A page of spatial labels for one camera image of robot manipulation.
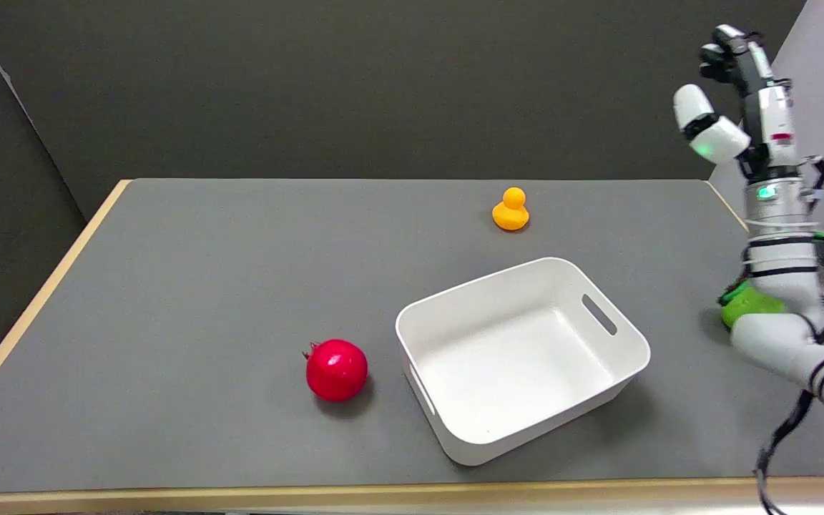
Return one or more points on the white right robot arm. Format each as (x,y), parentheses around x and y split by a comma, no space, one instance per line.
(784,257)

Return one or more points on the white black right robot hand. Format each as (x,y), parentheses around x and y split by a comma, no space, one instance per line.
(773,121)

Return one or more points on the red pomegranate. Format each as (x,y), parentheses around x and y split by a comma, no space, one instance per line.
(337,370)

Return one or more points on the white plastic bin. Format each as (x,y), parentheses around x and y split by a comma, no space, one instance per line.
(519,357)

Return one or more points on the yellow rubber duck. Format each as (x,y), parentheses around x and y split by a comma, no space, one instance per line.
(511,212)

